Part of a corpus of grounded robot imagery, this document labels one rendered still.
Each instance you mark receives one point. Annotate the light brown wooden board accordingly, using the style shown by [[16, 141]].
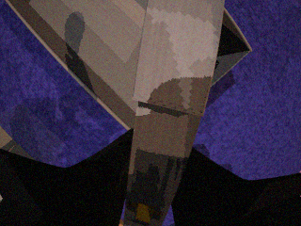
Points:
[[121, 222]]

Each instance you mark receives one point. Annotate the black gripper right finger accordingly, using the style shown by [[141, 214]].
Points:
[[209, 195]]

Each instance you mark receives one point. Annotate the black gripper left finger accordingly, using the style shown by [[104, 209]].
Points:
[[91, 193]]

